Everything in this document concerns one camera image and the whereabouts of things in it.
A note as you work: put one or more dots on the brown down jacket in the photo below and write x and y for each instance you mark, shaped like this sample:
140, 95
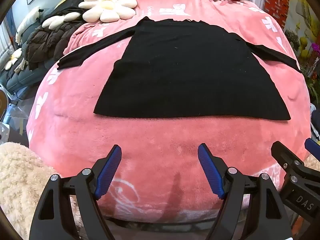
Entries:
45, 42

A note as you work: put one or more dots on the large white daisy pillow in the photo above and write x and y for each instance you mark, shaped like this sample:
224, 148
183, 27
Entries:
107, 5

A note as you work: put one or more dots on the cream fluffy blanket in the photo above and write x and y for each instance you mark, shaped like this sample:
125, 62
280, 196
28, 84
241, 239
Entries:
20, 175

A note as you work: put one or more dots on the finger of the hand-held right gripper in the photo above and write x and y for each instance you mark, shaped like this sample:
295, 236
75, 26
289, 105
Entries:
312, 146
283, 155

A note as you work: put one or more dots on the black cloth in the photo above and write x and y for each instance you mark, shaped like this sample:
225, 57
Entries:
70, 7

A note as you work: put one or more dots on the black long-sleeved sweater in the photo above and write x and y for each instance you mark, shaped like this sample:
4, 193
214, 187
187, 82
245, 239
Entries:
187, 80

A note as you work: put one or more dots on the pink plush blanket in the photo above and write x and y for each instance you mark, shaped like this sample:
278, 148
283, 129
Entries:
162, 140

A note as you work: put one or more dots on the small white daisy pillow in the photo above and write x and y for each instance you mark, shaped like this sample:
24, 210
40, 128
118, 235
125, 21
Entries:
13, 57

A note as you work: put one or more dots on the white plush toy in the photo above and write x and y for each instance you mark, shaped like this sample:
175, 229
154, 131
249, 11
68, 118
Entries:
27, 21

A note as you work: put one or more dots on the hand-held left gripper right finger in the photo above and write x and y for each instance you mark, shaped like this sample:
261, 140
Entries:
210, 166

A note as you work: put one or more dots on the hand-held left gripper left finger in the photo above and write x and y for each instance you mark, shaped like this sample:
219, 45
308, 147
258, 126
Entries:
110, 166

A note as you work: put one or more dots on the grey-blue sofa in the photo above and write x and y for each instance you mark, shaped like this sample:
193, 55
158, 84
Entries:
22, 80

